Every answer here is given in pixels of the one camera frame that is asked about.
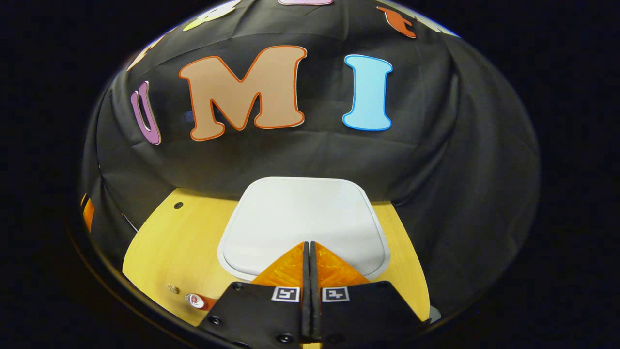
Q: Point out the white desktop garbage bin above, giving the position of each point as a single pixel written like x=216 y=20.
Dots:
x=300 y=218

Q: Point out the black backdrop cloth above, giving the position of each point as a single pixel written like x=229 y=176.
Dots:
x=436 y=160

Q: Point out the red pop can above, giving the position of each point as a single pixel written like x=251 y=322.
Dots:
x=198 y=301

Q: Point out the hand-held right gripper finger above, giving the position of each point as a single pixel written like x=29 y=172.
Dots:
x=305 y=315
x=315 y=315

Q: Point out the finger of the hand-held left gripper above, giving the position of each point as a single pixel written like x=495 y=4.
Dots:
x=88 y=213

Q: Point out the white paper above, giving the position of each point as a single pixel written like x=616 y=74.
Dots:
x=173 y=289

